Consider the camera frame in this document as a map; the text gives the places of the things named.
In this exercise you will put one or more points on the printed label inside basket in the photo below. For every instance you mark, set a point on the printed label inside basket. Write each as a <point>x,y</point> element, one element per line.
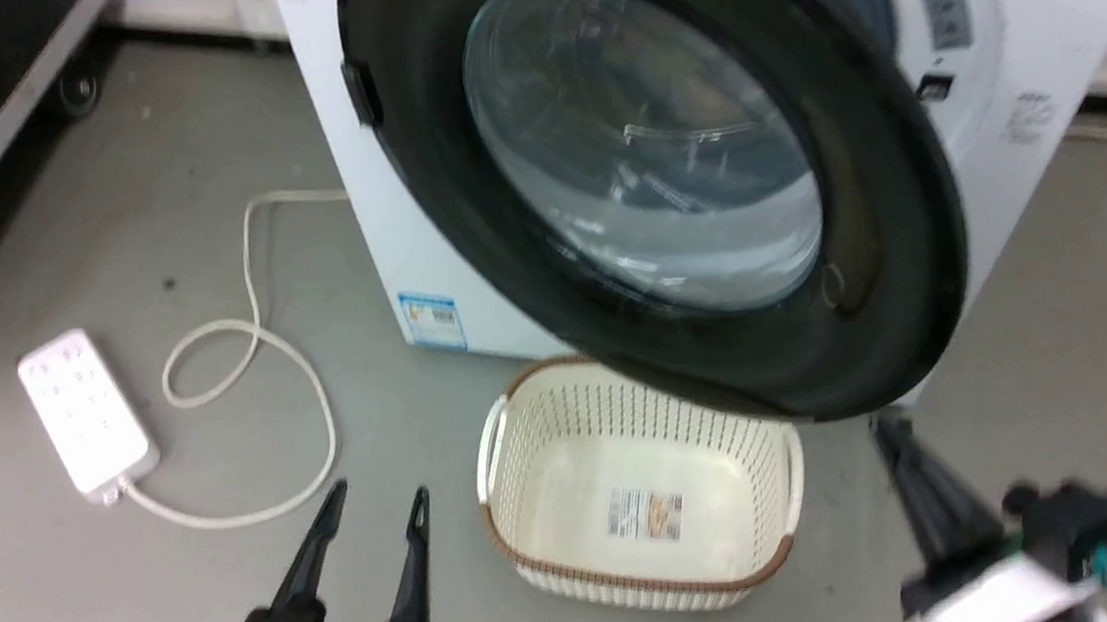
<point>644,514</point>

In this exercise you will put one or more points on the black caster wheel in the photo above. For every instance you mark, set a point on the black caster wheel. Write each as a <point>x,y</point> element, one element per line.
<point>80,90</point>

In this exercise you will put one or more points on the white power strip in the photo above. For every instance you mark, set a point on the white power strip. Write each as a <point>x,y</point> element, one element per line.
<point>81,412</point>

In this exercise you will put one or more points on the blue energy label sticker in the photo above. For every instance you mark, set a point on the blue energy label sticker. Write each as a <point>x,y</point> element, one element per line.
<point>432,320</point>

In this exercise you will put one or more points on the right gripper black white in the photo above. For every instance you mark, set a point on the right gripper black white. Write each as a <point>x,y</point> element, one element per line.
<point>1063,527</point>

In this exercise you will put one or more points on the small printed sticker on machine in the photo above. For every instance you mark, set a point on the small printed sticker on machine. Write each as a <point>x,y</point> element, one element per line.
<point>1030,117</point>

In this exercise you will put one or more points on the grey label on machine front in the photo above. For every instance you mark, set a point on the grey label on machine front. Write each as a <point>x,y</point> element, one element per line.
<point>942,1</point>

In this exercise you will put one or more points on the black round washing machine door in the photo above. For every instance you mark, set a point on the black round washing machine door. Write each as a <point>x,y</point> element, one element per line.
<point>867,223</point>

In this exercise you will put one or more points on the white washing machine body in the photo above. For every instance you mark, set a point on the white washing machine body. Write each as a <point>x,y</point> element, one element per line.
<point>375,216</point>

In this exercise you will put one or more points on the cream laundry basket brown rim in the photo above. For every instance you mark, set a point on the cream laundry basket brown rim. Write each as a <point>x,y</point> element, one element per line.
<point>567,470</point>

